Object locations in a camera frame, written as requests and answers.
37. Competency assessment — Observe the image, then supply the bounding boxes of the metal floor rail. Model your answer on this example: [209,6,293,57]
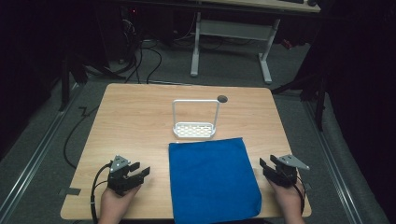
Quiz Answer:
[303,101,363,224]
[0,83,82,220]

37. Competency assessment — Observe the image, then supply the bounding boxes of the white-framed wooden desk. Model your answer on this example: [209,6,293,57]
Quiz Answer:
[190,0,322,85]

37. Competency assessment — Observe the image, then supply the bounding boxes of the dark metal stand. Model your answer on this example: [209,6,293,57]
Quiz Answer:
[270,69,330,133]
[57,54,125,112]

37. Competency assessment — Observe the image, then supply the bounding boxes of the person's right hand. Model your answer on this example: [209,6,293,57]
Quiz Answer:
[268,179,306,224]

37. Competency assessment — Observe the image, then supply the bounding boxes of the bundle of black floor cables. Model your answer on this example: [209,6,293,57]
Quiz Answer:
[108,18,163,85]

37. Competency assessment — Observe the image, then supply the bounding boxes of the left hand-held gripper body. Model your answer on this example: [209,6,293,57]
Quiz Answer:
[106,154,145,197]

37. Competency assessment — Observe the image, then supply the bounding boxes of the blue cloth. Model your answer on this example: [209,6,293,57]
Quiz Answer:
[168,137,262,224]

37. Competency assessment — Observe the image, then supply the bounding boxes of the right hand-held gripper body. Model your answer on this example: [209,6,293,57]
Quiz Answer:
[262,154,311,189]

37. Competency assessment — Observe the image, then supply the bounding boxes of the thin black floor cable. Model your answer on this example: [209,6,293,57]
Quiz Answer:
[63,105,100,171]

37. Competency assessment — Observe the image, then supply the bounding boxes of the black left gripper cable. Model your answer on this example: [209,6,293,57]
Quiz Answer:
[90,161,114,224]

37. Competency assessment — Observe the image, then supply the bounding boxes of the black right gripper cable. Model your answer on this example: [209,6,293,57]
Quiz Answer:
[292,175,308,217]

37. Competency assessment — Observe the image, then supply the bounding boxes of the white rack with tall handle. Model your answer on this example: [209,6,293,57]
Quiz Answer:
[172,98,221,140]

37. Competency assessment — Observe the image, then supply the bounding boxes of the person's left hand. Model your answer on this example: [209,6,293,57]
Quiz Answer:
[98,184,143,224]

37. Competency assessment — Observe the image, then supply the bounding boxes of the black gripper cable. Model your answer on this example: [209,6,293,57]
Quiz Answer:
[292,175,308,217]
[90,161,114,224]

